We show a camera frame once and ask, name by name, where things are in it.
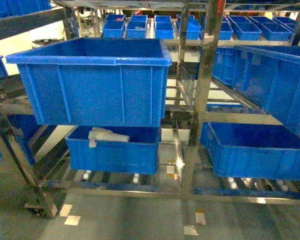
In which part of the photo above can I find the blue bin lower left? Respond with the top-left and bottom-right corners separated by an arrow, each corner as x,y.
65,126 -> 161,175

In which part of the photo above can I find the white plastic part in bin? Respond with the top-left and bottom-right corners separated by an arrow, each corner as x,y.
88,127 -> 130,148

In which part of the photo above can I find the large blue bin upper left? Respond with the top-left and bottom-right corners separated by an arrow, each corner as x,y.
6,37 -> 172,128

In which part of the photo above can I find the large blue bin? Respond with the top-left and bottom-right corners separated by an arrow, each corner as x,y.
6,37 -> 172,128
212,45 -> 300,135

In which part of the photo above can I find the small blue bin far row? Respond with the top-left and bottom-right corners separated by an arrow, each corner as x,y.
126,21 -> 147,39
102,20 -> 126,38
155,22 -> 174,39

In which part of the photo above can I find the blue bin lower right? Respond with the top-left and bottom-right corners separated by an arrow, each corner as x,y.
200,122 -> 300,181

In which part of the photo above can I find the large blue bin upper right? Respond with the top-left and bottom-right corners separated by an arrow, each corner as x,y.
212,45 -> 300,135

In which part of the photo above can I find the stainless steel rack frame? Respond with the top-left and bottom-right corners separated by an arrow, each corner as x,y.
0,0 -> 300,218

